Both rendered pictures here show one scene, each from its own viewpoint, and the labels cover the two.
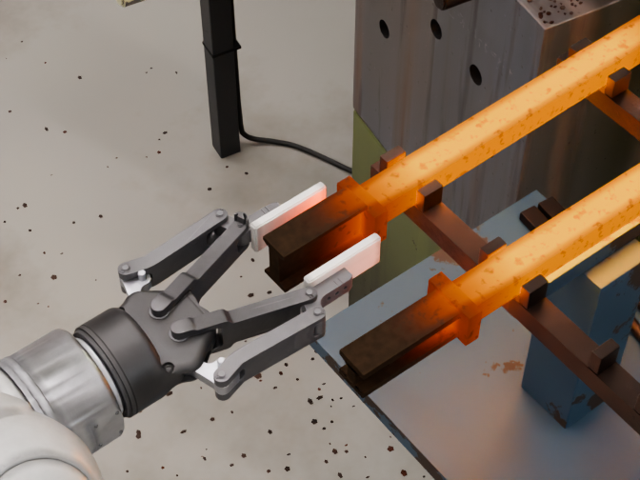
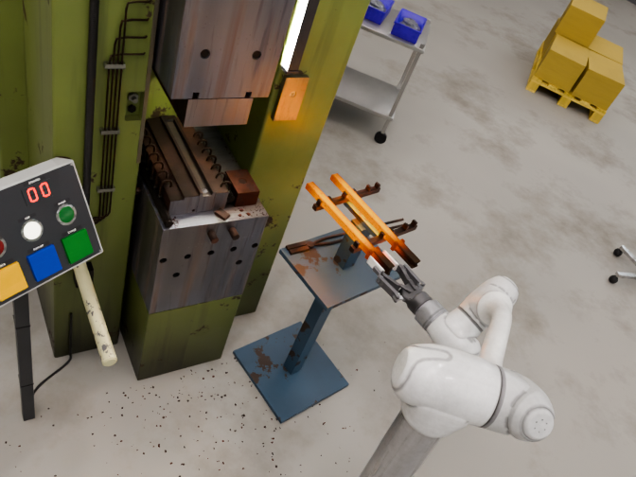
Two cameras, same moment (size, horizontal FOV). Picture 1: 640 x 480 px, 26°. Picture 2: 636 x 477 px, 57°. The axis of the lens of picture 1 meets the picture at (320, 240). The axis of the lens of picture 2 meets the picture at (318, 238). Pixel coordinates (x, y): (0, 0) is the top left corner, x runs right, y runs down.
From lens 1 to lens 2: 189 cm
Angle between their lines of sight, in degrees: 67
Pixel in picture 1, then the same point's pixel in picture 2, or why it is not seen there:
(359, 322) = (324, 296)
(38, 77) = not seen: outside the picture
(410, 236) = (189, 320)
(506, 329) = (326, 267)
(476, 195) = (231, 278)
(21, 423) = (497, 280)
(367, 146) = (159, 317)
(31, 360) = (436, 309)
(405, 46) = (190, 270)
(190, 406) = (172, 443)
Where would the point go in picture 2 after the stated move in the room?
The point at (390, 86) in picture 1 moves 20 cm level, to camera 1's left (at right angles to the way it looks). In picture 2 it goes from (178, 288) to (168, 333)
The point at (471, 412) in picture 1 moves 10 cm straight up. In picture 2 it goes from (350, 280) to (360, 262)
